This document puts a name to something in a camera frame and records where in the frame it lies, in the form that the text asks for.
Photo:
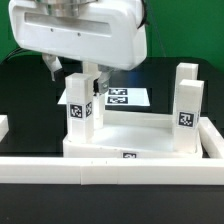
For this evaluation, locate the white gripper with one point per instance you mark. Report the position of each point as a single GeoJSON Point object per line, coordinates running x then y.
{"type": "Point", "coordinates": [110, 33]}

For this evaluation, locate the white desk top tray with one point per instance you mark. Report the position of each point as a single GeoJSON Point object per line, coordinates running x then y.
{"type": "Point", "coordinates": [131, 135]}

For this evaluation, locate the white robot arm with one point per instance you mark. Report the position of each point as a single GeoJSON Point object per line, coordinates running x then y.
{"type": "Point", "coordinates": [108, 33]}

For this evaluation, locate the white marker plate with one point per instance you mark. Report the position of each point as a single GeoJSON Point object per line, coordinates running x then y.
{"type": "Point", "coordinates": [127, 97]}

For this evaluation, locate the white left fence piece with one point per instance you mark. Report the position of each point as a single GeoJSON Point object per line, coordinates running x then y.
{"type": "Point", "coordinates": [3, 126]}

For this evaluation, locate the white front fence wall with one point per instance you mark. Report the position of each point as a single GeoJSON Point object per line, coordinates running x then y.
{"type": "Point", "coordinates": [46, 170]}

